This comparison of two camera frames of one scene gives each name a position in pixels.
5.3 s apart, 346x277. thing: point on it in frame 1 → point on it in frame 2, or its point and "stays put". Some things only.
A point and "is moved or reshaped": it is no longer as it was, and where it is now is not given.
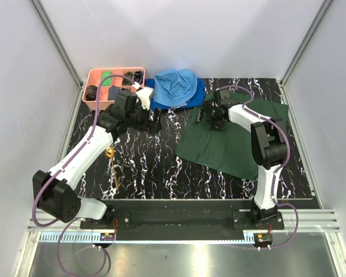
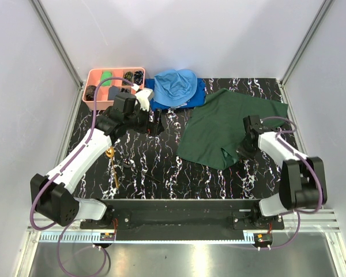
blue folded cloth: (198, 100) stays put
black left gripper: (154, 126) stays put
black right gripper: (207, 106) → (241, 151)
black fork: (127, 163) stays put
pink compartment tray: (109, 88) stays put
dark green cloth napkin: (230, 149) is moved or reshaped
